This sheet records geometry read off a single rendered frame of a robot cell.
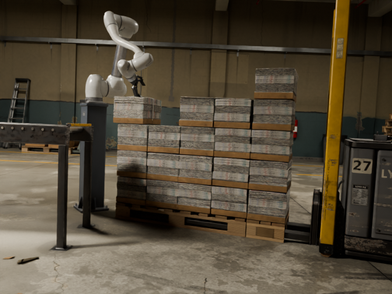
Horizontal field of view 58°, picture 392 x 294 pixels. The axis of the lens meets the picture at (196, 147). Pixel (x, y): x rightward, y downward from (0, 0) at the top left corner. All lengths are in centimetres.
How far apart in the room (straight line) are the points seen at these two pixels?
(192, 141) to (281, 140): 70
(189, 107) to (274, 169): 83
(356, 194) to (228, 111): 108
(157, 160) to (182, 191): 33
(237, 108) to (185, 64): 705
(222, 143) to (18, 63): 873
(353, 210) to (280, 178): 54
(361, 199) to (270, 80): 104
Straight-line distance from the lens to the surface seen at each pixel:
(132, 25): 345
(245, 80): 973
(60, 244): 255
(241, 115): 274
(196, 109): 285
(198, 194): 288
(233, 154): 276
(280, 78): 273
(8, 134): 257
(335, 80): 251
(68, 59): 1031
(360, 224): 261
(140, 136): 304
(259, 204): 278
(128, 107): 310
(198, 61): 974
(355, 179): 256
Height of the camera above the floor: 85
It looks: 4 degrees down
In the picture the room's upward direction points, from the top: 3 degrees clockwise
